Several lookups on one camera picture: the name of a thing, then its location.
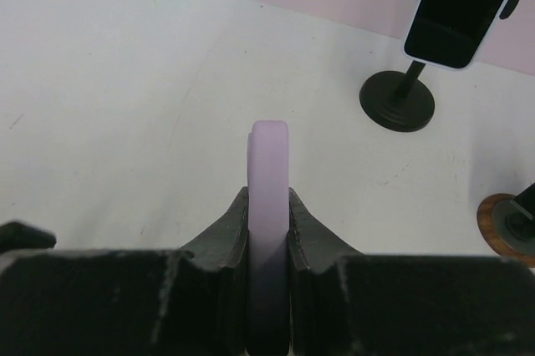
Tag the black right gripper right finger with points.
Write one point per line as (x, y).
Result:
(347, 303)

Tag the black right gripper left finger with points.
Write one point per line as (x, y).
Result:
(188, 300)

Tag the phone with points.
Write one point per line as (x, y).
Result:
(449, 33)
(268, 224)

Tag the black clamp phone stand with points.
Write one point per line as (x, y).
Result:
(398, 101)

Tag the wooden round-base phone stand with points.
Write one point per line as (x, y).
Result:
(506, 223)

